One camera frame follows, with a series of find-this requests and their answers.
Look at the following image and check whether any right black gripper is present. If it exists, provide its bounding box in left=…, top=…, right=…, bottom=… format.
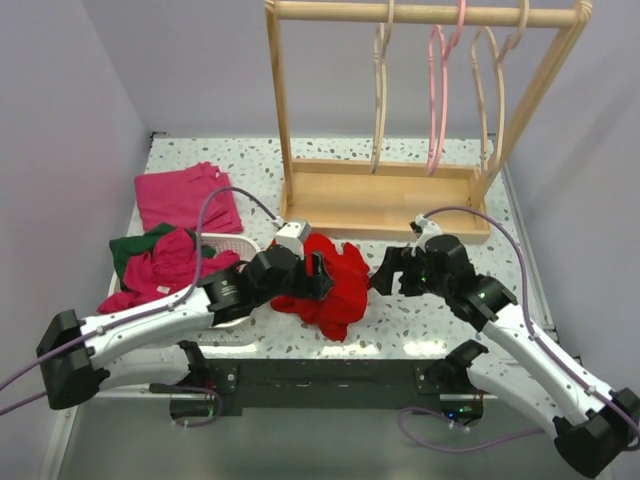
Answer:
left=368, top=246, right=451, bottom=298

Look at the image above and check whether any red t shirt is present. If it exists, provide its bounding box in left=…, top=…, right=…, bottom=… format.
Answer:
left=270, top=233, right=370, bottom=342

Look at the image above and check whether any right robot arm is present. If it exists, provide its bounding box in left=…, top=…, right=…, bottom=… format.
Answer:
left=371, top=235, right=639, bottom=479

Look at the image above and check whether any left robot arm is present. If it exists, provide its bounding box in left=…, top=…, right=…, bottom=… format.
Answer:
left=36, top=245, right=335, bottom=410

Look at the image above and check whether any crumpled magenta t shirt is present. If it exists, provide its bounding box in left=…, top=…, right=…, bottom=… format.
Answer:
left=96, top=226, right=242, bottom=315

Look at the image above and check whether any folded pink t shirt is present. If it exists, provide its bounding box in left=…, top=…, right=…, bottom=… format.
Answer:
left=134, top=162, right=244, bottom=234

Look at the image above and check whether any dark green t shirt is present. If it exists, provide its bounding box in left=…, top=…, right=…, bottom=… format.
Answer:
left=109, top=223, right=197, bottom=283

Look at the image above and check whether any pink hanger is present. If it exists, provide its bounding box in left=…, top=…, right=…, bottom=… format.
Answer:
left=426, top=0, right=467, bottom=176

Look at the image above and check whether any left beige hanger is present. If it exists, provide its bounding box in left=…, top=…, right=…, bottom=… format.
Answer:
left=370, top=0, right=395, bottom=174

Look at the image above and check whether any beige hanger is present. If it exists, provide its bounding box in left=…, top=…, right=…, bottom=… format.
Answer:
left=370, top=0, right=395, bottom=174
left=470, top=0, right=530, bottom=181

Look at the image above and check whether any right beige hanger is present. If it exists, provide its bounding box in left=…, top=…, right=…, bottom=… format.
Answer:
left=470, top=0, right=530, bottom=181

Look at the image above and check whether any white perforated plastic basket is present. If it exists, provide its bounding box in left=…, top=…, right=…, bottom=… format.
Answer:
left=113, top=231, right=263, bottom=329

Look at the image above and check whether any wooden clothes rack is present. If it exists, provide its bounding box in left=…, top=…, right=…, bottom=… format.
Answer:
left=264, top=1, right=593, bottom=243

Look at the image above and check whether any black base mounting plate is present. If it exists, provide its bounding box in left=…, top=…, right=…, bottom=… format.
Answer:
left=150, top=359, right=486, bottom=424

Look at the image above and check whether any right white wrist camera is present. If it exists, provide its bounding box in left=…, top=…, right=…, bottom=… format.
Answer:
left=410, top=214, right=443, bottom=251

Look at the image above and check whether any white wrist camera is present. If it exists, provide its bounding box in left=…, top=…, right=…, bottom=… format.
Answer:
left=274, top=220, right=312, bottom=259
left=410, top=214, right=443, bottom=251

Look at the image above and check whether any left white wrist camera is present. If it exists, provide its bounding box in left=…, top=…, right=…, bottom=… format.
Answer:
left=274, top=220, right=312, bottom=259

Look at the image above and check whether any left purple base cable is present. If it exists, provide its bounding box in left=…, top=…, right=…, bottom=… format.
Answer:
left=172, top=381, right=231, bottom=429

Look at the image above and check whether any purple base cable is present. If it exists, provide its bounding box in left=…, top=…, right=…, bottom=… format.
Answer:
left=172, top=381, right=231, bottom=429
left=396, top=405, right=546, bottom=456

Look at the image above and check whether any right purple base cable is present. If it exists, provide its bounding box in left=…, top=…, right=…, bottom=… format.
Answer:
left=396, top=405, right=546, bottom=456

